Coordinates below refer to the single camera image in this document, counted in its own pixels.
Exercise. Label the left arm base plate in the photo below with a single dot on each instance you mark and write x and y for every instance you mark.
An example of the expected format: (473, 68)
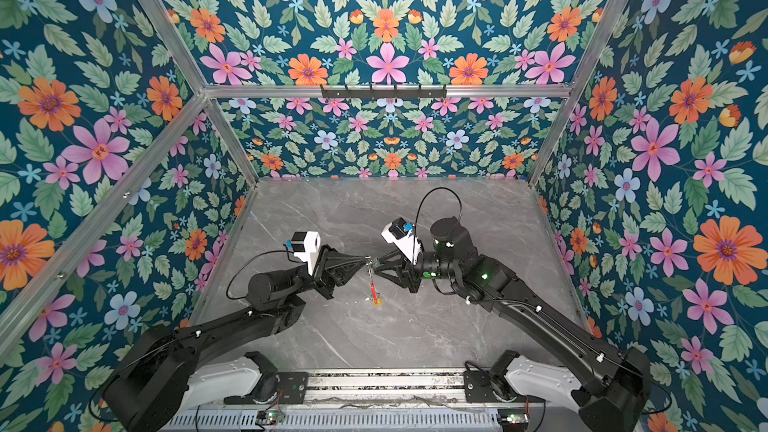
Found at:
(288, 388)

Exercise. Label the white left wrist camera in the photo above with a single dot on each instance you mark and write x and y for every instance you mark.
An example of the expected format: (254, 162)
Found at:
(305, 246)

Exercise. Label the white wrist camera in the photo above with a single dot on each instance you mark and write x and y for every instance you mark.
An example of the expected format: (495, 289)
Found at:
(305, 246)
(402, 235)

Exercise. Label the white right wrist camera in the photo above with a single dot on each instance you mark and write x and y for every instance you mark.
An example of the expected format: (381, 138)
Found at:
(402, 235)

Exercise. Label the silver keyring with red grip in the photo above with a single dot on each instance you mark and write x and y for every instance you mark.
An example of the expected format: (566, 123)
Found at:
(370, 269)

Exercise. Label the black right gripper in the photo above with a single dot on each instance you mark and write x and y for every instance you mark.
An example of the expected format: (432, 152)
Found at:
(405, 270)

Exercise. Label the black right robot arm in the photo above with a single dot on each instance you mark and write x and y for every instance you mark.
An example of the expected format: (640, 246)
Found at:
(486, 282)

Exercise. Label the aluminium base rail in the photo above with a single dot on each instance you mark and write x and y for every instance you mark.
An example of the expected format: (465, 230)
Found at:
(384, 387)

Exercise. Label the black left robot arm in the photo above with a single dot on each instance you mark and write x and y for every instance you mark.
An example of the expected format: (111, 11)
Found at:
(170, 370)

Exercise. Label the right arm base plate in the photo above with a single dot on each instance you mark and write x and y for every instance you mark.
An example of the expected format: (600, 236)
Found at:
(478, 389)

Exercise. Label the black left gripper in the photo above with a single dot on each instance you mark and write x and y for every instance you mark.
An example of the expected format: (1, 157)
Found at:
(332, 271)

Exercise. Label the aluminium frame bars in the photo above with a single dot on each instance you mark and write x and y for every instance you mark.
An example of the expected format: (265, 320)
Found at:
(131, 130)

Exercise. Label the white vented cable duct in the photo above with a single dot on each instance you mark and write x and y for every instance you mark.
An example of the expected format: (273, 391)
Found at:
(404, 419)

